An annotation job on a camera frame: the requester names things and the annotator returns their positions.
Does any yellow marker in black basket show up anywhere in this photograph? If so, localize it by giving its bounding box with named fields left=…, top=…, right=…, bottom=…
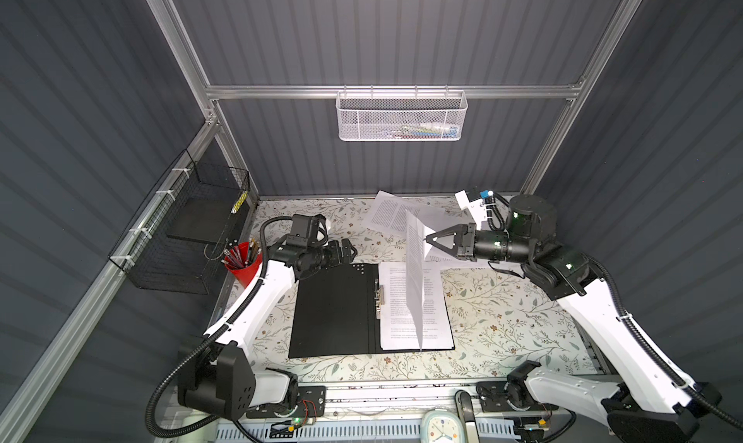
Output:
left=231, top=191, right=249, bottom=215

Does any black wire mesh basket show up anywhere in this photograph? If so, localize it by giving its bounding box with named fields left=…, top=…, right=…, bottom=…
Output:
left=110, top=154, right=252, bottom=295

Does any black handle tool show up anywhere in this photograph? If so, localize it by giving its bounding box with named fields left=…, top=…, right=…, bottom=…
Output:
left=454, top=390, right=480, bottom=443

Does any small white clock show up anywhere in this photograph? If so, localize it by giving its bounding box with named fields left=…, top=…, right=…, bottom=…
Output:
left=420, top=410, right=464, bottom=443

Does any orange black file folder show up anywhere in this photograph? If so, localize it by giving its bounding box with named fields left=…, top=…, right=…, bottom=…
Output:
left=288, top=264, right=423, bottom=359

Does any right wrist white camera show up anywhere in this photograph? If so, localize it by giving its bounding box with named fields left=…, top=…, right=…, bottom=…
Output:
left=455, top=189, right=493, bottom=230

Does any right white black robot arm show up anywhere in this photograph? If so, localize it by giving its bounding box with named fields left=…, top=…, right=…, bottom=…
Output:
left=426, top=191, right=729, bottom=442

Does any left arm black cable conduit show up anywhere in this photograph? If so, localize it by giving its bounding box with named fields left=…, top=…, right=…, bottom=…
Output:
left=143, top=215, right=294, bottom=443

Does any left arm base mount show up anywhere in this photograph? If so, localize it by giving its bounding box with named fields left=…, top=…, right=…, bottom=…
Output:
left=245, top=386, right=327, bottom=419

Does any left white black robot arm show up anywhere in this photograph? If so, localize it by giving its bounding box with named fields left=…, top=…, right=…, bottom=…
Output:
left=176, top=215, right=356, bottom=421

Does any printed paper sheet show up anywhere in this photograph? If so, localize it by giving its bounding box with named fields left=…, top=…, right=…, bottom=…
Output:
left=406, top=212, right=444, bottom=350
left=363, top=191, right=467, bottom=237
left=378, top=262, right=455, bottom=352

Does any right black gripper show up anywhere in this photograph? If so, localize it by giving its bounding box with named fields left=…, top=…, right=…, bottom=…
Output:
left=424, top=223, right=527, bottom=265

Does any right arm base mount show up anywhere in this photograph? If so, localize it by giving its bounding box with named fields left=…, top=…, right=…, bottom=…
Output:
left=475, top=381, right=558, bottom=413

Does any red pencil cup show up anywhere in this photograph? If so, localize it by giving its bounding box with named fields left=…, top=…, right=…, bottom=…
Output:
left=223, top=240, right=263, bottom=288

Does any white wire mesh basket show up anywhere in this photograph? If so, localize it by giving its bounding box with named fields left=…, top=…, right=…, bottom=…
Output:
left=335, top=89, right=468, bottom=142

